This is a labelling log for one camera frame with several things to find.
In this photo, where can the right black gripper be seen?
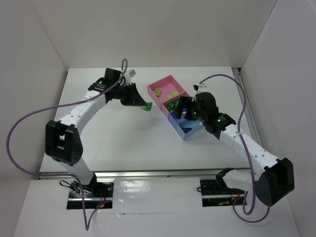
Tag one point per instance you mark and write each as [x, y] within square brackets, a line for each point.
[184, 106]

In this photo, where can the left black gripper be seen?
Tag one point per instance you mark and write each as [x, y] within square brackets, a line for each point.
[132, 94]

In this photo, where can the green long lego brick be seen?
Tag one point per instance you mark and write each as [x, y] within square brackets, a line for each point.
[170, 106]

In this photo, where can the green and yellow lego stack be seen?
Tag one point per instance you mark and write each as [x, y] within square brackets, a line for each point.
[148, 107]

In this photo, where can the dark blue lego plate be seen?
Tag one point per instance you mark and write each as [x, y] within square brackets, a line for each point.
[186, 129]

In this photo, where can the yellow lego brick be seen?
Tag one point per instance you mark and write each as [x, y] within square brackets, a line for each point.
[175, 93]

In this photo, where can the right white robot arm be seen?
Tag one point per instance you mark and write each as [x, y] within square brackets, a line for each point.
[272, 178]

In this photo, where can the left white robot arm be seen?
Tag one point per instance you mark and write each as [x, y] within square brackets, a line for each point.
[62, 137]

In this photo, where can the small pink container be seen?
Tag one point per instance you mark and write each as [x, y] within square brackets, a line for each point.
[170, 101]

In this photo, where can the dark blue container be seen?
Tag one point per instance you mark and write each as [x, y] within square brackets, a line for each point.
[173, 120]

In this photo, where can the large pink container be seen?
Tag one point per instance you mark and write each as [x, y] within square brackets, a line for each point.
[167, 85]

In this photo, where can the light blue container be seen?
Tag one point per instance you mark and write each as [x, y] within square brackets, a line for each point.
[196, 126]

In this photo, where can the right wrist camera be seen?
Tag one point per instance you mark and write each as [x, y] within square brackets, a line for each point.
[200, 88]

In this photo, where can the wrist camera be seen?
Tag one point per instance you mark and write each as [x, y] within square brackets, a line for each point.
[200, 88]
[130, 73]

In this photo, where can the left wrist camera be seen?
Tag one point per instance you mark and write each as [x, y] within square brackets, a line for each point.
[130, 73]

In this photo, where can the aluminium side rail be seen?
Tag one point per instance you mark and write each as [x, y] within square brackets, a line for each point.
[249, 116]

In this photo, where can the aluminium front rail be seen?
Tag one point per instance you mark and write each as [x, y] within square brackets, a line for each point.
[158, 173]

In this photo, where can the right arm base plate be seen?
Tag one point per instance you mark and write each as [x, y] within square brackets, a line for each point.
[215, 194]

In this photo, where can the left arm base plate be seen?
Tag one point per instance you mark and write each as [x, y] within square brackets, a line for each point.
[102, 195]

